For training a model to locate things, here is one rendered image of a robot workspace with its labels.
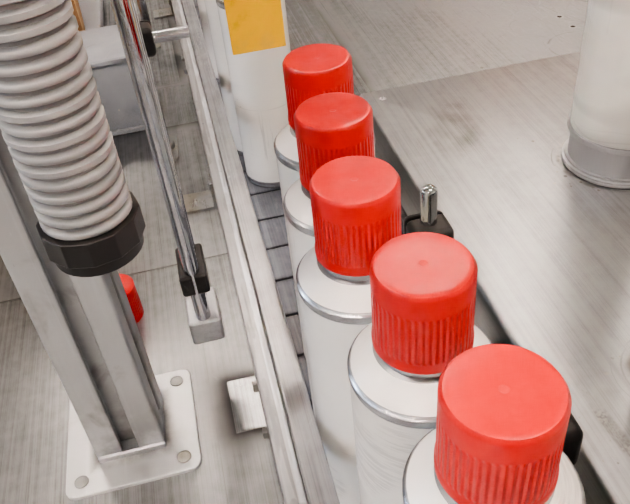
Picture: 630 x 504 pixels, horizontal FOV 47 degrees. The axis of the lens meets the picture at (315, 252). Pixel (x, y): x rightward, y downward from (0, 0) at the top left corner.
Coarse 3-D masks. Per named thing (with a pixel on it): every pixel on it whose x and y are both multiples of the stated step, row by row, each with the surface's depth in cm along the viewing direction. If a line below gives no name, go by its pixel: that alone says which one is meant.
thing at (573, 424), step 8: (568, 424) 37; (576, 424) 37; (568, 432) 36; (576, 432) 36; (568, 440) 36; (576, 440) 36; (568, 448) 36; (576, 448) 37; (568, 456) 37; (576, 456) 37
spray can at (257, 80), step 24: (216, 0) 53; (288, 48) 56; (240, 72) 56; (264, 72) 55; (240, 96) 57; (264, 96) 57; (240, 120) 59; (264, 120) 58; (264, 144) 59; (264, 168) 61
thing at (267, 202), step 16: (240, 160) 66; (256, 192) 62; (272, 192) 62; (256, 208) 60; (272, 208) 60; (272, 224) 58; (272, 240) 57; (272, 256) 55; (288, 256) 55; (288, 272) 54; (288, 288) 52; (288, 304) 51; (288, 320) 50; (304, 368) 46
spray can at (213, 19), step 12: (204, 0) 59; (216, 12) 58; (216, 24) 59; (216, 36) 60; (216, 48) 60; (216, 60) 62; (228, 72) 61; (228, 84) 62; (228, 96) 63; (228, 108) 64; (228, 120) 65; (240, 144) 66
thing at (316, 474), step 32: (192, 0) 76; (192, 32) 69; (224, 128) 54; (224, 160) 51; (256, 224) 45; (256, 256) 42; (256, 288) 40; (288, 352) 36; (288, 384) 35; (288, 416) 33; (320, 448) 32; (320, 480) 31
